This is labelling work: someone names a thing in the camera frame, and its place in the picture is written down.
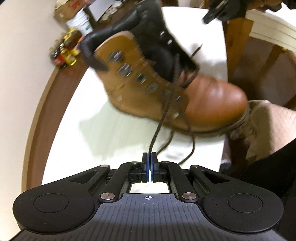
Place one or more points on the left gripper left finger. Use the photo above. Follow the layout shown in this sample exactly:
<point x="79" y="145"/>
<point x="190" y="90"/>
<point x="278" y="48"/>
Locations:
<point x="68" y="203"/>

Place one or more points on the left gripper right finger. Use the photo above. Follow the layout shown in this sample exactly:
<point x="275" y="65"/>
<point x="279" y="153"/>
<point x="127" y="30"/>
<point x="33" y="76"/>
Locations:
<point x="226" y="202"/>

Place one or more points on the dark brown shoelace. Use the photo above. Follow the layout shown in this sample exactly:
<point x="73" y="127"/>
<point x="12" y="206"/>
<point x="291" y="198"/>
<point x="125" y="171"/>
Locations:
<point x="168" y="107"/>

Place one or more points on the brown leather work boot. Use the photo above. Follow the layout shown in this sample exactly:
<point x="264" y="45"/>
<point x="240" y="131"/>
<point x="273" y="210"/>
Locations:
<point x="134" y="59"/>

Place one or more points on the black jacket sleeve forearm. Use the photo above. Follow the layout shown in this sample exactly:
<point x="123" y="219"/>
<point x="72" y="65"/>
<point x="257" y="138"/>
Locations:
<point x="275" y="173"/>

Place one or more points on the shoes on floor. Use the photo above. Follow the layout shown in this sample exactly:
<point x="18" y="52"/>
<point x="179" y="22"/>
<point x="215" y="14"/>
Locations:
<point x="111" y="11"/>

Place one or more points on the white dining table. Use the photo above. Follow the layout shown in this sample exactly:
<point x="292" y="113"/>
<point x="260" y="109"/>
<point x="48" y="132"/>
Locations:
<point x="261" y="57"/>

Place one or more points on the beige quilted chair cushion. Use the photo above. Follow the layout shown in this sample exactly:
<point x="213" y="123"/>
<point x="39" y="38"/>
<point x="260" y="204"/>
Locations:
<point x="268" y="127"/>

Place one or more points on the white plastic bucket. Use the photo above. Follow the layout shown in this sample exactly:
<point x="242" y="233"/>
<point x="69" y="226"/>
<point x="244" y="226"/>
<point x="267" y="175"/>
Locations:
<point x="80" y="22"/>

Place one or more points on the cooking oil bottles cluster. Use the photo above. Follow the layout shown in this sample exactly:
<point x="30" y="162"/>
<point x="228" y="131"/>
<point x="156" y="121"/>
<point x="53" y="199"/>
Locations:
<point x="65" y="50"/>

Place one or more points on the cardboard box with hat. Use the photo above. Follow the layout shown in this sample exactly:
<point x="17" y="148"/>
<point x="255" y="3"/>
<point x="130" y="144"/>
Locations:
<point x="65" y="10"/>

